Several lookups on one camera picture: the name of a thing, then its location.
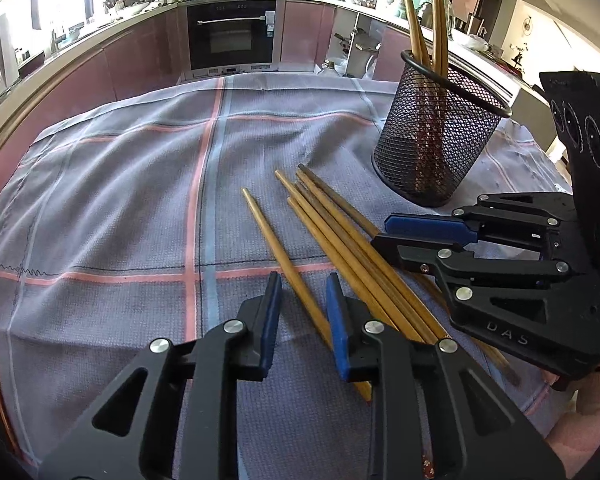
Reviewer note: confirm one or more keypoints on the plastic cooking oil bottle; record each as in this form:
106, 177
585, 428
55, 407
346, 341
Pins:
330, 69

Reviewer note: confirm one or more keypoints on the black mesh utensil holder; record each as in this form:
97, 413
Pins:
430, 150

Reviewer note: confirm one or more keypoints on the built-in black oven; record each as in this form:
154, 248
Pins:
230, 35

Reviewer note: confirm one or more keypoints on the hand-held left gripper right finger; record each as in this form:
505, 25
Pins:
339, 345

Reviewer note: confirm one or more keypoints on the single bamboo chopstick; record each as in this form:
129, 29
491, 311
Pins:
435, 20
444, 35
410, 20
280, 255

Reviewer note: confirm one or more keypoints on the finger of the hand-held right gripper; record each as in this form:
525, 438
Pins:
430, 226
415, 255

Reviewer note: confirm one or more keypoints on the person's right forearm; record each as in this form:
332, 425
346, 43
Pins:
580, 430

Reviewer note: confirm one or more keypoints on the round wall clock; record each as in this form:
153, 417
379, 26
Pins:
528, 24

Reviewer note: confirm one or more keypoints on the pink base cabinet run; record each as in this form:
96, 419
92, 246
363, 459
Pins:
300, 30
80, 85

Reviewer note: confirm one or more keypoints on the blue-grey plaid tablecloth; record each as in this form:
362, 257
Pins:
130, 200

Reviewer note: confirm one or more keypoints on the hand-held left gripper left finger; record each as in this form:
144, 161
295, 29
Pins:
270, 330

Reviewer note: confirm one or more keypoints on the bundle of bamboo chopsticks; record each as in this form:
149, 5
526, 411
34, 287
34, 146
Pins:
375, 280

